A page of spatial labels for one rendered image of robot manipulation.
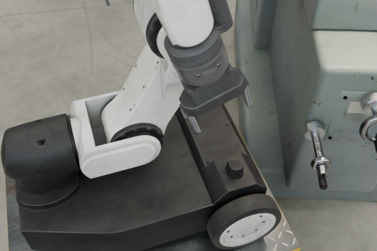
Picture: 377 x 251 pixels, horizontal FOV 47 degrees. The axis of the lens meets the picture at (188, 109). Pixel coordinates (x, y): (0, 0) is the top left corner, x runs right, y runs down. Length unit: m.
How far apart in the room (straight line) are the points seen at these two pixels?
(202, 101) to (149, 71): 0.29
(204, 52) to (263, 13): 1.41
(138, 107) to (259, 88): 1.01
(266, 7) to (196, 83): 1.37
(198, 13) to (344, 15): 0.79
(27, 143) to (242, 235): 0.61
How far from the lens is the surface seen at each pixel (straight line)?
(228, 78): 0.73
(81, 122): 1.11
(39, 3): 2.98
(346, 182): 1.66
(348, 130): 1.42
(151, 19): 0.87
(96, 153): 1.07
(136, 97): 1.03
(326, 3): 1.29
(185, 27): 0.59
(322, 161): 1.26
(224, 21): 0.66
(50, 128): 1.10
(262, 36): 2.12
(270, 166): 1.69
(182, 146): 1.25
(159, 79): 0.99
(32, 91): 2.35
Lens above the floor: 1.56
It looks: 47 degrees down
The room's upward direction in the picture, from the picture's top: straight up
